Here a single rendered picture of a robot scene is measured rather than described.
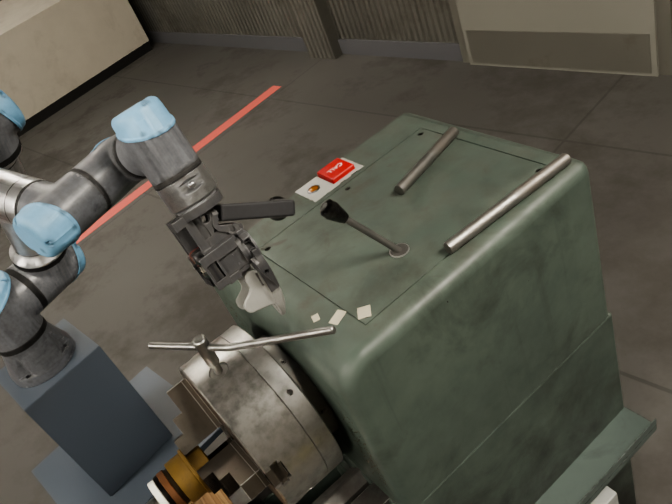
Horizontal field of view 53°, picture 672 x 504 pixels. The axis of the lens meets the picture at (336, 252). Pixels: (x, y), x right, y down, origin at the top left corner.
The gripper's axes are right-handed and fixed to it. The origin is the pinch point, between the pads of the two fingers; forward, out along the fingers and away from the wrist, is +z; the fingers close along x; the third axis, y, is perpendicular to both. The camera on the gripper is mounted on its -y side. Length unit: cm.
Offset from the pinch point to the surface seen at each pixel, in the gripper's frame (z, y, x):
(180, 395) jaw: 9.2, 19.4, -20.6
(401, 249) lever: 6.9, -23.3, -3.7
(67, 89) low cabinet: -85, -82, -621
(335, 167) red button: -4.2, -33.2, -33.7
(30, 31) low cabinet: -142, -82, -602
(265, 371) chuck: 9.9, 6.9, -7.0
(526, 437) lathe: 58, -28, -8
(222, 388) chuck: 8.2, 13.8, -8.9
